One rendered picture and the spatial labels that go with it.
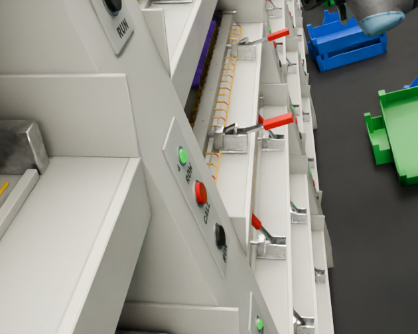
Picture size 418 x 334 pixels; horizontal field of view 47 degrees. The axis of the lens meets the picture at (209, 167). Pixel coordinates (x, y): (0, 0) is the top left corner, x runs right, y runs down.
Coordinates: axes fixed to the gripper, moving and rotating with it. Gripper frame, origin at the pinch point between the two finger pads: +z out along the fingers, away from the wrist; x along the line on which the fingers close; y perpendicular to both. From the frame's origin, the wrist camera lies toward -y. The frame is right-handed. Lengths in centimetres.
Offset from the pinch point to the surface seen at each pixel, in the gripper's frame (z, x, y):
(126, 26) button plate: -121, -23, -26
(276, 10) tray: -0.5, 4.4, -16.0
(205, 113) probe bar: -88, -26, -30
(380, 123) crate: 32, -39, 4
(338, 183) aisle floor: 13, -52, -17
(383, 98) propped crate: 14.3, -31.1, 5.5
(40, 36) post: -127, -24, -29
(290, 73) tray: 9.9, -13.3, -18.5
